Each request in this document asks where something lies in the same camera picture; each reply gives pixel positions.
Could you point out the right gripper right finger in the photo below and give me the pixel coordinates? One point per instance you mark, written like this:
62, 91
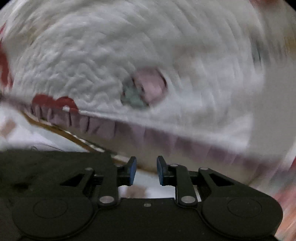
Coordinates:
181, 179

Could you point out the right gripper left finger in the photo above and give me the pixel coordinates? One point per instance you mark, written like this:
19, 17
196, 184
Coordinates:
105, 178

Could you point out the dark green knit sweater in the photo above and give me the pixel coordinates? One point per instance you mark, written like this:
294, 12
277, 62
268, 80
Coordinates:
23, 171

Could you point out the checked pastel bed sheet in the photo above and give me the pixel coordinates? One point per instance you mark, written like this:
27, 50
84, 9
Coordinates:
18, 133

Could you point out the white quilt with red bears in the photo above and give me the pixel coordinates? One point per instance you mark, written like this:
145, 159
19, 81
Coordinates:
199, 82

